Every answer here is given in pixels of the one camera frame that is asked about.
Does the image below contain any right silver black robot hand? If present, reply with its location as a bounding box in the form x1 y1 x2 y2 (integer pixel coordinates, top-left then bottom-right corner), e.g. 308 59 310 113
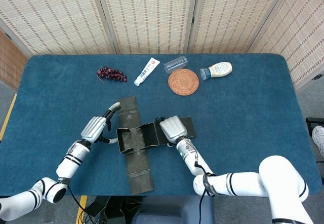
154 115 190 148

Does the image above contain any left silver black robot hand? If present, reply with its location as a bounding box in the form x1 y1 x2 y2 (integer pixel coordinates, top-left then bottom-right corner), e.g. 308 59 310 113
80 101 122 145

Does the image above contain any black cardboard box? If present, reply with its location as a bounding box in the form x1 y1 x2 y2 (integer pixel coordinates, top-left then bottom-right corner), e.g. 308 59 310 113
115 96 197 194

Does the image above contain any round woven rattan coaster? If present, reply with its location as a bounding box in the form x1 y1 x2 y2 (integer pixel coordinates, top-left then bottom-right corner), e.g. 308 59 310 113
168 68 200 97

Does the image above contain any dark red grape bunch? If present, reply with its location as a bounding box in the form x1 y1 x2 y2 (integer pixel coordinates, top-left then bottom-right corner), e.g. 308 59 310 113
96 66 128 85

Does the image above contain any white toothpaste tube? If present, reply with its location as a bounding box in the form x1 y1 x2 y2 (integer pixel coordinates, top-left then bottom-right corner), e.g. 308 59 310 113
134 57 161 87

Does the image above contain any white mayonnaise bottle blue cap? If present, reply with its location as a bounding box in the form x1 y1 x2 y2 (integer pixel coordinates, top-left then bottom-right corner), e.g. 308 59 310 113
199 61 233 81

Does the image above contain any yellow floor tape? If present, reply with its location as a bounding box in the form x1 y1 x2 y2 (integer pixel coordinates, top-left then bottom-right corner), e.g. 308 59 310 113
75 195 88 224
0 93 17 141

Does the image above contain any blue plush table cloth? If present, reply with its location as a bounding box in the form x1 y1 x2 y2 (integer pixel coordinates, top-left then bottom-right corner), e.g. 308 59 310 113
0 53 322 197

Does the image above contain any black cardboard pile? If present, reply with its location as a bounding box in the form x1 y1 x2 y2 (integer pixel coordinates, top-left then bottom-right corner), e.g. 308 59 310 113
83 195 147 224

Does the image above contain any blue padded seat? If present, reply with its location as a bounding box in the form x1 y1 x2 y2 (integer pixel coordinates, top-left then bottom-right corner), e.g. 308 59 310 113
131 196 216 224

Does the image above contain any brown woven screen panel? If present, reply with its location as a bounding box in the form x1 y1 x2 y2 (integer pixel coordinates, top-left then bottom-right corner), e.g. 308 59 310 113
0 28 29 91

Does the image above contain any beige woven folding screen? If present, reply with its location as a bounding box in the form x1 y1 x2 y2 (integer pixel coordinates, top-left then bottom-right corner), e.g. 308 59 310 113
0 0 324 88

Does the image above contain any black metal stand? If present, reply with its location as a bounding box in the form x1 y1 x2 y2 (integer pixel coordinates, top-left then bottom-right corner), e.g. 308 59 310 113
305 117 324 133

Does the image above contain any white sneaker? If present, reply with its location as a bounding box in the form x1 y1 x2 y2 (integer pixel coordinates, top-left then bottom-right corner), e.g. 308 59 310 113
311 125 324 159

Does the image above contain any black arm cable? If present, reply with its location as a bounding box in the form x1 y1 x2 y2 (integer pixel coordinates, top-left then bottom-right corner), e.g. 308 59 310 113
184 137 216 224
66 180 88 224

